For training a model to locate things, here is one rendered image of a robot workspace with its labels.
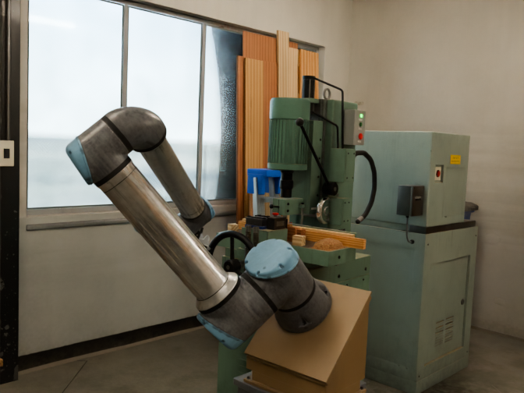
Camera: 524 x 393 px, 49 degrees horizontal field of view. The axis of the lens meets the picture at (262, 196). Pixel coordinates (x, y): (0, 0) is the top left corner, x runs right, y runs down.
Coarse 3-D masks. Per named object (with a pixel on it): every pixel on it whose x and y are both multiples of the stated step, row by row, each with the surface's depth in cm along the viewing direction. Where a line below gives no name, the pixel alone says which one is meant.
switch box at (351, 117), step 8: (344, 112) 264; (352, 112) 261; (360, 112) 264; (344, 120) 264; (352, 120) 261; (344, 128) 264; (352, 128) 262; (344, 136) 265; (352, 136) 262; (352, 144) 262; (360, 144) 267
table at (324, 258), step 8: (240, 232) 260; (224, 240) 255; (240, 248) 237; (296, 248) 231; (304, 248) 228; (344, 248) 230; (352, 248) 235; (304, 256) 228; (312, 256) 226; (320, 256) 223; (328, 256) 221; (336, 256) 225; (344, 256) 230; (352, 256) 236; (320, 264) 224; (328, 264) 221; (336, 264) 226
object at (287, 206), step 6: (276, 198) 251; (282, 198) 253; (288, 198) 254; (294, 198) 255; (300, 198) 257; (276, 204) 251; (282, 204) 248; (288, 204) 249; (294, 204) 253; (276, 210) 251; (282, 210) 249; (288, 210) 249; (294, 210) 253; (300, 210) 257
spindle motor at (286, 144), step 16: (272, 112) 246; (288, 112) 242; (304, 112) 244; (272, 128) 247; (288, 128) 243; (304, 128) 246; (272, 144) 246; (288, 144) 243; (304, 144) 246; (272, 160) 247; (288, 160) 243; (304, 160) 248
